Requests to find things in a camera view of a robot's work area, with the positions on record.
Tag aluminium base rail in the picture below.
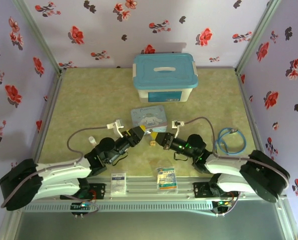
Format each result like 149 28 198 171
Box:
88 176 214 201

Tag blue green sachet packet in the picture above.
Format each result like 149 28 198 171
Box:
156 167 179 195

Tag aluminium side rail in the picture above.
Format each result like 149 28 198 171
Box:
235 69 267 153
33 71 67 163

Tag blue cartoon tin box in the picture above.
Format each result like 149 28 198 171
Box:
130 106 168 134

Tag blue lidded storage box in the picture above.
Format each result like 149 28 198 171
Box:
132 52 199 104

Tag thin black cable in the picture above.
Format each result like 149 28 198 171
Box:
112 151 129 166
173 151 189 162

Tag white card packet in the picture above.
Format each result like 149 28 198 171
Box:
111 172 127 196

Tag aluminium frame post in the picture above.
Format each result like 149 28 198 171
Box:
234 0 282 76
13 0 66 76

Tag small board with lights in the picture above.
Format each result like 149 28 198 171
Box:
212 199 233 209

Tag green circuit board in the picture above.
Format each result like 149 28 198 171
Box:
71 202 93 211

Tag grey slotted cable duct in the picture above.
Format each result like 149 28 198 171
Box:
22 201 213 213

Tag blue coiled cable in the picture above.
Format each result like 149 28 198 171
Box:
214 127 247 154

